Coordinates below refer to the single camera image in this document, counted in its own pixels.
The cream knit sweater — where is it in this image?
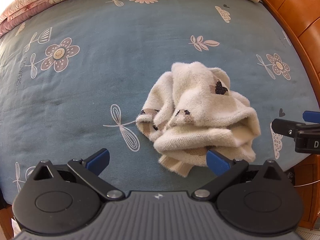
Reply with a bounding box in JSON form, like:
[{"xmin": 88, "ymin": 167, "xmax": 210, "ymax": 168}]
[{"xmin": 136, "ymin": 62, "xmax": 261, "ymax": 177}]

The blue floral bed sheet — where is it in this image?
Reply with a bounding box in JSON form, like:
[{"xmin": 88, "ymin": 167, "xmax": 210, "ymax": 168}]
[{"xmin": 1, "ymin": 0, "xmax": 319, "ymax": 203}]

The orange wooden headboard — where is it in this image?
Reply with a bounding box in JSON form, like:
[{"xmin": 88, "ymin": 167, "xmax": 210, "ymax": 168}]
[{"xmin": 263, "ymin": 0, "xmax": 319, "ymax": 230}]

